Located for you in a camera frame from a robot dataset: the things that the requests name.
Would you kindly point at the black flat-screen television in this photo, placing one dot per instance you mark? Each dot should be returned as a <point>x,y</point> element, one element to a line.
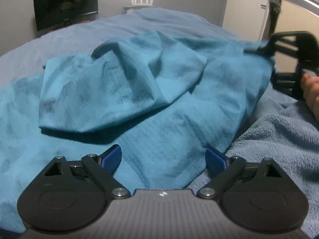
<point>64,7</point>

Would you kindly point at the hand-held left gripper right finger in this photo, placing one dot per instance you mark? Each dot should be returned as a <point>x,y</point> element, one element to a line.
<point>215,160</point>

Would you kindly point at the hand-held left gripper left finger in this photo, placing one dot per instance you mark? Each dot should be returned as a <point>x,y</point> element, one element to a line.
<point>112,158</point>

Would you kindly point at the teal zip-up jacket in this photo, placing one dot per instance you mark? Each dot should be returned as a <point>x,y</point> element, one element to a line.
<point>154,99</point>

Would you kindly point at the dark hanging cloth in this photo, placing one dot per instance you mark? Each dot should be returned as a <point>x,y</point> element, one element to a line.
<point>275,10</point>

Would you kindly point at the white wardrobe door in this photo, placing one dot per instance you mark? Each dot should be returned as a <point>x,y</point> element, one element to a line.
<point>246,7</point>

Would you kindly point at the blue fleece bed blanket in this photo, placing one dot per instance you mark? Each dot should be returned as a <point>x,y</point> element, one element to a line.
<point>274,134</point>

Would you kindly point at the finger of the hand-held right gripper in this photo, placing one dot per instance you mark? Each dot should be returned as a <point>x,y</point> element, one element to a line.
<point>284,83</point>
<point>276,38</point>

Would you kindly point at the person's right hand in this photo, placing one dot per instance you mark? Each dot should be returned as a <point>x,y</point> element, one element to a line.
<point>312,94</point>

